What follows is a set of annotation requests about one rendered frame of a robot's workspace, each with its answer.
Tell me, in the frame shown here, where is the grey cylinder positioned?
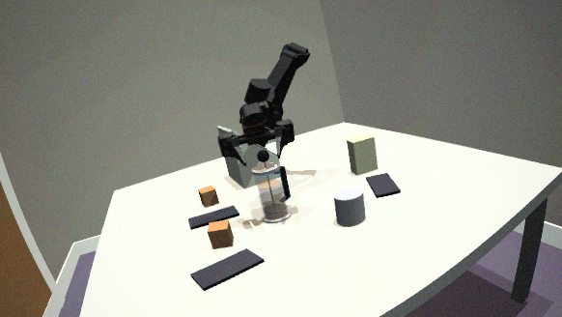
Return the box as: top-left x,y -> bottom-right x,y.
333,187 -> 366,226

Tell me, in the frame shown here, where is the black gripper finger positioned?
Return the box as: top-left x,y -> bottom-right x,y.
274,127 -> 288,159
226,136 -> 246,166

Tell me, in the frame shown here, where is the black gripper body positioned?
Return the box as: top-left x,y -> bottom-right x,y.
218,117 -> 295,158

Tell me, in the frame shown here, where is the french press coffee maker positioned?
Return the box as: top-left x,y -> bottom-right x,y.
252,150 -> 292,223

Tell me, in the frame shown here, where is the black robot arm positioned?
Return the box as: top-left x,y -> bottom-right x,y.
239,43 -> 310,132

